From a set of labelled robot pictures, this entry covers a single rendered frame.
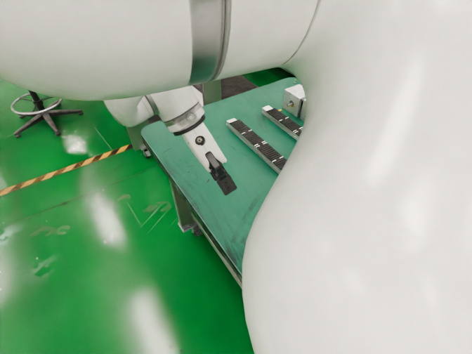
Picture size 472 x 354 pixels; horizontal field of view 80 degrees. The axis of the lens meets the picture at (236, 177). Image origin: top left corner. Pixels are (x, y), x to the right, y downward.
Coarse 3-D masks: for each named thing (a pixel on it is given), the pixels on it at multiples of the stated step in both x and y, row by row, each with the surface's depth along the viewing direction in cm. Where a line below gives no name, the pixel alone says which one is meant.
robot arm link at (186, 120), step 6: (198, 102) 56; (192, 108) 54; (198, 108) 55; (186, 114) 53; (192, 114) 53; (198, 114) 55; (174, 120) 53; (180, 120) 53; (186, 120) 54; (192, 120) 54; (198, 120) 56; (168, 126) 55; (174, 126) 54; (180, 126) 54; (186, 126) 55
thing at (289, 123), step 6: (270, 114) 123; (276, 114) 123; (282, 114) 123; (282, 120) 120; (288, 120) 120; (288, 126) 117; (294, 126) 116; (300, 126) 116; (294, 132) 114; (300, 132) 114
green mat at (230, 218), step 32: (256, 96) 141; (160, 128) 122; (224, 128) 122; (256, 128) 122; (160, 160) 107; (192, 160) 107; (256, 160) 107; (192, 192) 95; (256, 192) 95; (224, 224) 86
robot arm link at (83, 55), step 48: (0, 0) 7; (48, 0) 7; (96, 0) 7; (144, 0) 8; (192, 0) 8; (0, 48) 8; (48, 48) 8; (96, 48) 8; (144, 48) 9; (192, 48) 9; (96, 96) 11
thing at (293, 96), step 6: (288, 90) 126; (294, 90) 126; (300, 90) 126; (288, 96) 126; (294, 96) 123; (300, 96) 122; (288, 102) 128; (294, 102) 124; (300, 102) 122; (288, 108) 130; (294, 108) 126; (300, 108) 125; (294, 114) 128; (300, 114) 128
